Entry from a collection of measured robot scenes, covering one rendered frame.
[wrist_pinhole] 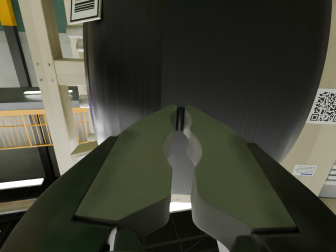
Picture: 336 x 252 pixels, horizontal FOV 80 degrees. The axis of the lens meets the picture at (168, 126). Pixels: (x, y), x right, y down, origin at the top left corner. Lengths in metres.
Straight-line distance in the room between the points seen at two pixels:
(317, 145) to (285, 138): 0.29
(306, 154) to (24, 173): 12.25
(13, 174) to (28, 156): 1.27
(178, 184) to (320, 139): 0.35
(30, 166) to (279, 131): 11.97
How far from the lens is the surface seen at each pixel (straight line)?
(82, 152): 1.05
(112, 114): 0.24
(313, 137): 0.55
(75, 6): 0.26
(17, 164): 12.21
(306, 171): 0.60
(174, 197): 0.93
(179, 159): 0.26
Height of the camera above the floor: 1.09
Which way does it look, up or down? 26 degrees up
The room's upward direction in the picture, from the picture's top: 178 degrees counter-clockwise
